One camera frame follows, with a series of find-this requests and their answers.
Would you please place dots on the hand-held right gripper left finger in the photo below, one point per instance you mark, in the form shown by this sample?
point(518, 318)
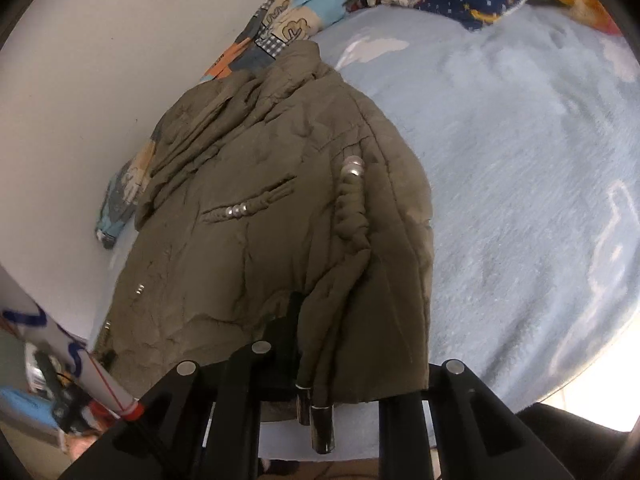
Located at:
point(235, 410)

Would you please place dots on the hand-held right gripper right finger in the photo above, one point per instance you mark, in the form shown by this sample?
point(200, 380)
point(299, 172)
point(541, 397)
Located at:
point(400, 435)

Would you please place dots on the olive quilted hooded jacket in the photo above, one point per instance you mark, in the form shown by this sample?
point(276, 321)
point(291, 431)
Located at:
point(260, 240)

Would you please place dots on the white patterned sleeve red cuff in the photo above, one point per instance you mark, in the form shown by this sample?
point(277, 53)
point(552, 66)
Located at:
point(65, 345)

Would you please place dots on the light blue cloud bedsheet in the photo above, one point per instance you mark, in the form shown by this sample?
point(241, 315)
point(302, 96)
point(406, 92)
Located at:
point(510, 185)

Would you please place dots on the rolled patterned quilt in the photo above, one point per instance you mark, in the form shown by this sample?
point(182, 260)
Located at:
point(300, 15)

